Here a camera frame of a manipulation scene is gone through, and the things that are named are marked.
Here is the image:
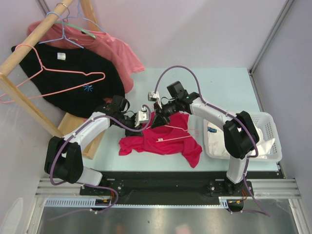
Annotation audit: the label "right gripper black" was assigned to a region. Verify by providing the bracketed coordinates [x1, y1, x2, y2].
[151, 98, 179, 129]

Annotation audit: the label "pink wire hanger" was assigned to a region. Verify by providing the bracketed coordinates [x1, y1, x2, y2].
[156, 125, 200, 142]
[0, 44, 106, 103]

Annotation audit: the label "magenta t shirt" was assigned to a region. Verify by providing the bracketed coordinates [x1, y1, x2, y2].
[119, 113, 202, 168]

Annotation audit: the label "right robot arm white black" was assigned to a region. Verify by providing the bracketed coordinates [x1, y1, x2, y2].
[148, 81, 259, 195]

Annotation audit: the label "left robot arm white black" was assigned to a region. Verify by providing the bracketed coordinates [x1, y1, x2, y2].
[44, 96, 151, 195]

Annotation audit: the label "white t shirt in basket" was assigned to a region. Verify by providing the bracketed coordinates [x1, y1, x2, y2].
[204, 121, 275, 159]

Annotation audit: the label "black t shirt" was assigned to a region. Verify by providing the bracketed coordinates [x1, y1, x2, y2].
[19, 44, 125, 118]

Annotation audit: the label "green plastic hanger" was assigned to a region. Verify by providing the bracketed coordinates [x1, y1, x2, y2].
[54, 20, 97, 39]

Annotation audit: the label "salmon pink t shirt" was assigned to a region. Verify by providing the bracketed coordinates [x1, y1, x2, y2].
[41, 25, 145, 94]

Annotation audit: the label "wooden clothes rack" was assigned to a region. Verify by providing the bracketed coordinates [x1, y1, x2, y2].
[0, 0, 104, 158]

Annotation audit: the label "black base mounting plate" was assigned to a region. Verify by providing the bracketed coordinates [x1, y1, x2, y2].
[79, 170, 254, 212]

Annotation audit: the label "white laundry basket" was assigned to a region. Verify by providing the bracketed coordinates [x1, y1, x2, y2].
[203, 112, 282, 162]

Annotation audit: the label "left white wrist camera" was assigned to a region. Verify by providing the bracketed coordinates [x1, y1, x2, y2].
[135, 104, 151, 127]

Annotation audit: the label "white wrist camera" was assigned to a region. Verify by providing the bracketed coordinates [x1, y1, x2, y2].
[135, 104, 151, 127]
[148, 91, 162, 108]

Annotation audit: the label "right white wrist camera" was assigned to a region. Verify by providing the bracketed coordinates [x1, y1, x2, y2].
[148, 91, 162, 108]

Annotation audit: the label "white slotted cable duct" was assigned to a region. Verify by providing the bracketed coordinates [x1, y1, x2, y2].
[44, 197, 229, 209]

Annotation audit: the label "blue wire hanger front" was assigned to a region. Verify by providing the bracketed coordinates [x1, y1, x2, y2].
[39, 11, 83, 48]

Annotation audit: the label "blue wire hanger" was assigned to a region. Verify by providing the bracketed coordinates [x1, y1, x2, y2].
[39, 11, 83, 48]
[64, 0, 106, 33]

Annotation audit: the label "blue wire hanger rear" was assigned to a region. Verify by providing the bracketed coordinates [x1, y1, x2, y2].
[64, 0, 106, 33]

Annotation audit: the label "aluminium corner post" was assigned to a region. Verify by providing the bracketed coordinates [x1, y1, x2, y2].
[249, 0, 296, 76]

